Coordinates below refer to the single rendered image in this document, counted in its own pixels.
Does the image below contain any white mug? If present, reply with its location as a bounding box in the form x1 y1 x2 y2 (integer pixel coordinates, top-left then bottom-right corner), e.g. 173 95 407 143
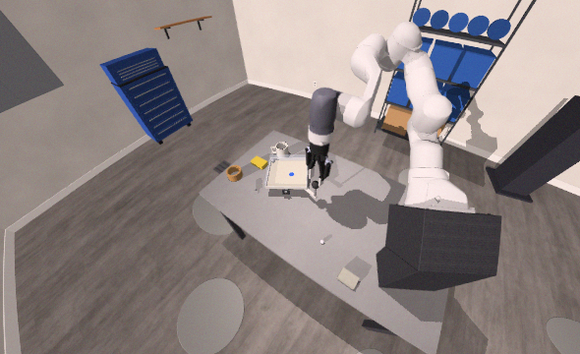
271 142 288 154

